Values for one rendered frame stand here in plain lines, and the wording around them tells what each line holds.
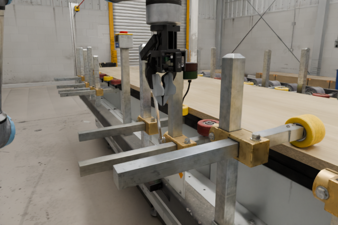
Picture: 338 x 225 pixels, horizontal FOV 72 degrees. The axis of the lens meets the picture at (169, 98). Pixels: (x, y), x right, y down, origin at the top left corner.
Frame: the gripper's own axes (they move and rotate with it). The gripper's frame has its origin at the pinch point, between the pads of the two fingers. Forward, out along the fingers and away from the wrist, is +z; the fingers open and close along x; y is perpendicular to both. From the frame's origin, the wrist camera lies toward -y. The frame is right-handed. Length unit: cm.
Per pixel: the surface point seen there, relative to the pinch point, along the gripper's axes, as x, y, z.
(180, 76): 8.7, -3.8, -6.0
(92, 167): -19.7, -0.1, 15.6
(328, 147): 33.9, 27.8, 10.6
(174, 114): 6.5, -3.8, 5.9
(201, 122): 16.4, -2.6, 9.9
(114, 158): -14.0, -0.1, 14.6
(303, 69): 115, -31, -2
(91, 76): 8, -154, 9
